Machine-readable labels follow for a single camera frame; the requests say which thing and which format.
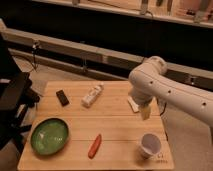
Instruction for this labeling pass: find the green ceramic bowl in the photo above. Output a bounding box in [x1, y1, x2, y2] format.
[30, 118, 69, 155]

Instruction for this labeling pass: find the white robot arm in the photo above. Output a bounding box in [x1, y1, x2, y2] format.
[129, 56, 213, 127]

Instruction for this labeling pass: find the white rectangular block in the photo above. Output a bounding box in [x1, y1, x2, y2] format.
[127, 96, 139, 113]

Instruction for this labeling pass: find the white cup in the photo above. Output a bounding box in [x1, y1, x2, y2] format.
[139, 133, 161, 159]

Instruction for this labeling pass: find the orange carrot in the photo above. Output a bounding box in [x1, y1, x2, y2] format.
[88, 135, 102, 159]

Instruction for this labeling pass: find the white plastic bottle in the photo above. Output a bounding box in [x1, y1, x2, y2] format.
[81, 83, 104, 108]

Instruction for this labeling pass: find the black rectangular block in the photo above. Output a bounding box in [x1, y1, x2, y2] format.
[56, 90, 69, 106]

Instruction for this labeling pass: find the black chair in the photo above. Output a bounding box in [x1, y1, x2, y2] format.
[0, 34, 40, 152]

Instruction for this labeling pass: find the black hanging cable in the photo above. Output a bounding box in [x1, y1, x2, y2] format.
[31, 40, 42, 72]

